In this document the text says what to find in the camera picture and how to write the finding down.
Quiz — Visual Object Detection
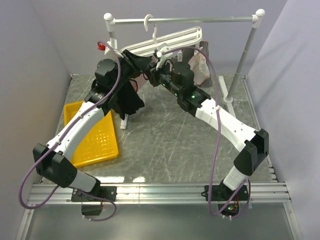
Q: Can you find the metal clothes rack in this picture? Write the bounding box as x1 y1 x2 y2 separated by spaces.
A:
103 8 266 104

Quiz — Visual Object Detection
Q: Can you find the aluminium table edge rail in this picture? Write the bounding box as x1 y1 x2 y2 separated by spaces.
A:
27 182 291 205

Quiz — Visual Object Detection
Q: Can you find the white clip hanger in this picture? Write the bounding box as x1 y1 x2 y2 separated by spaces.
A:
120 23 203 57

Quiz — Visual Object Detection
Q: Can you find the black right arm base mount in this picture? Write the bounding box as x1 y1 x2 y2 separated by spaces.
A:
200 185 250 203

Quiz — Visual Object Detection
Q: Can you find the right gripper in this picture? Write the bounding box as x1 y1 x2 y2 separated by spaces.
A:
143 59 182 99

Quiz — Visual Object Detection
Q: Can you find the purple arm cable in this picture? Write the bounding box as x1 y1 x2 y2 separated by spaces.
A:
163 46 252 217
17 40 123 222

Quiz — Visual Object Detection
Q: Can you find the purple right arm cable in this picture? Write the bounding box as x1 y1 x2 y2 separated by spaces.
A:
163 46 252 217

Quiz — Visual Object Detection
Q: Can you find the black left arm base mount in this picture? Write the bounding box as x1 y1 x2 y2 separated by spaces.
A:
71 186 117 202

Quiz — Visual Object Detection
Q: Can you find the yellow plastic tray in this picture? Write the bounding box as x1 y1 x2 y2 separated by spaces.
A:
59 102 119 168

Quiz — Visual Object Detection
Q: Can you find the pink underwear black trim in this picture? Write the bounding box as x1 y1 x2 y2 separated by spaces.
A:
130 74 148 92

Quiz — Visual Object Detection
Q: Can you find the grey striped underwear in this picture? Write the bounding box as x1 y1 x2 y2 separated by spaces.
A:
181 49 213 88

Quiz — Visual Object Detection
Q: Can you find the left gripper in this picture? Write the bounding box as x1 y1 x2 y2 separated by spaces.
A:
111 49 152 93

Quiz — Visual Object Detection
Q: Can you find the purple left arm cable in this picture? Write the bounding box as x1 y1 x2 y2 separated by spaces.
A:
17 40 123 222

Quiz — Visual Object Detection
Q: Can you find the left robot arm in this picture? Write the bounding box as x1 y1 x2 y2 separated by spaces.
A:
33 50 152 201

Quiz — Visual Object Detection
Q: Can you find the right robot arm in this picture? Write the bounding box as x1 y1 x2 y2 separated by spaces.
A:
146 62 269 201

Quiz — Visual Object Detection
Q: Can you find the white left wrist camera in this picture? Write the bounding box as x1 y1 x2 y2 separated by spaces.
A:
97 41 118 56

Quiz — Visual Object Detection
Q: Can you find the white underwear pink trim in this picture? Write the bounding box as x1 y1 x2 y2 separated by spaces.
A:
188 50 210 85

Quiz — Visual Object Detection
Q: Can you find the white rack left foot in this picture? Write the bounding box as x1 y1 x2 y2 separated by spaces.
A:
120 114 129 130

